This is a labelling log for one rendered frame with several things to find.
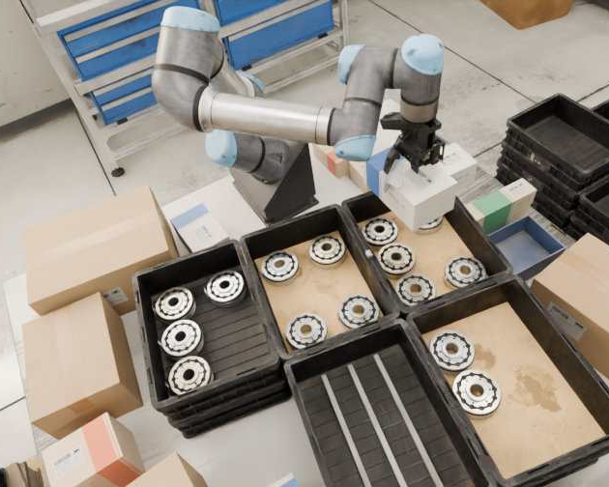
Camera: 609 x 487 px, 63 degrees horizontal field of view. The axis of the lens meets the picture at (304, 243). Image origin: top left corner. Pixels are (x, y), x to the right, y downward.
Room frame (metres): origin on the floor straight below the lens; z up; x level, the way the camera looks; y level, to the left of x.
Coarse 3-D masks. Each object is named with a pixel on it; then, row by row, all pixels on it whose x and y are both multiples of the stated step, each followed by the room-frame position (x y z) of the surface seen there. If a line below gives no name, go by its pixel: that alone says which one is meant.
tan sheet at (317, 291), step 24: (312, 240) 0.92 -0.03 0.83; (312, 264) 0.84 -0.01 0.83; (288, 288) 0.77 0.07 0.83; (312, 288) 0.76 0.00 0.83; (336, 288) 0.74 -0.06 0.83; (360, 288) 0.73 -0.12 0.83; (288, 312) 0.70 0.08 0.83; (312, 312) 0.68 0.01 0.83; (336, 312) 0.67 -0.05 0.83; (360, 312) 0.65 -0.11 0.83
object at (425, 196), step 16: (368, 160) 0.88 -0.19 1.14; (384, 160) 0.87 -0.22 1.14; (368, 176) 0.88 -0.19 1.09; (416, 176) 0.80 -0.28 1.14; (432, 176) 0.79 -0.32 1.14; (448, 176) 0.78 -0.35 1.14; (384, 192) 0.82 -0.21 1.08; (400, 192) 0.76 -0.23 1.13; (416, 192) 0.75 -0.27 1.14; (432, 192) 0.74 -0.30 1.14; (448, 192) 0.75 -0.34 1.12; (400, 208) 0.76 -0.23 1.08; (416, 208) 0.72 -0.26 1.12; (432, 208) 0.73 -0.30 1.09; (448, 208) 0.75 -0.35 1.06; (416, 224) 0.72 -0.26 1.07
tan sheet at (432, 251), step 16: (400, 224) 0.92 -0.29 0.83; (448, 224) 0.88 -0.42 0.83; (400, 240) 0.86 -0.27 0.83; (416, 240) 0.85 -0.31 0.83; (432, 240) 0.84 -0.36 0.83; (448, 240) 0.83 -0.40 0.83; (416, 256) 0.79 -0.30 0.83; (432, 256) 0.78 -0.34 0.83; (448, 256) 0.77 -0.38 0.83; (416, 272) 0.74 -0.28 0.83; (432, 272) 0.73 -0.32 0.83; (448, 288) 0.67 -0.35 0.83
